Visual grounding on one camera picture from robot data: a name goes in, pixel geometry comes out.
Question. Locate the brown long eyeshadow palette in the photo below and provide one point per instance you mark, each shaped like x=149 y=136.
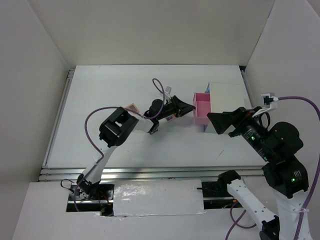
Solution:
x=152 y=131

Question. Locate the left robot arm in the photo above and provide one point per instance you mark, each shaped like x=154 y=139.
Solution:
x=115 y=130

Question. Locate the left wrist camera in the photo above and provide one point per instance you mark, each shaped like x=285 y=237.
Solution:
x=167 y=93

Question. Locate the white drawer cabinet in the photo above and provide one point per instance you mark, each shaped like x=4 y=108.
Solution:
x=227 y=97

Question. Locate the peach four-pan palette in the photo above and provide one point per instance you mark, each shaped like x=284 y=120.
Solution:
x=133 y=108

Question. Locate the colourful square eyeshadow palette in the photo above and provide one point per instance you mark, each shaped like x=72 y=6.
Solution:
x=169 y=118

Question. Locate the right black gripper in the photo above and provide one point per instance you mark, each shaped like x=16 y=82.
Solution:
x=235 y=122

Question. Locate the blue drawer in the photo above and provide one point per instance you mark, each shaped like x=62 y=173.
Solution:
x=208 y=88

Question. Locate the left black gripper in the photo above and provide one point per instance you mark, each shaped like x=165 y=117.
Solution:
x=184 y=108

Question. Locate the aluminium rail frame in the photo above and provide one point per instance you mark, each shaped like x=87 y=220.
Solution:
x=179 y=149

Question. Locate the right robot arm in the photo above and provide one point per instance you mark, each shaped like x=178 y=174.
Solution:
x=283 y=172

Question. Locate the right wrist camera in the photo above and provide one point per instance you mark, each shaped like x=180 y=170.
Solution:
x=270 y=103

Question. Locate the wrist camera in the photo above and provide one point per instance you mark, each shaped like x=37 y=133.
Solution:
x=270 y=103
x=167 y=93

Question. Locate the white cover plate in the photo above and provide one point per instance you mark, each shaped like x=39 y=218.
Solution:
x=158 y=198

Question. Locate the pink drawer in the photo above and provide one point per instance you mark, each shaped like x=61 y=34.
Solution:
x=202 y=104

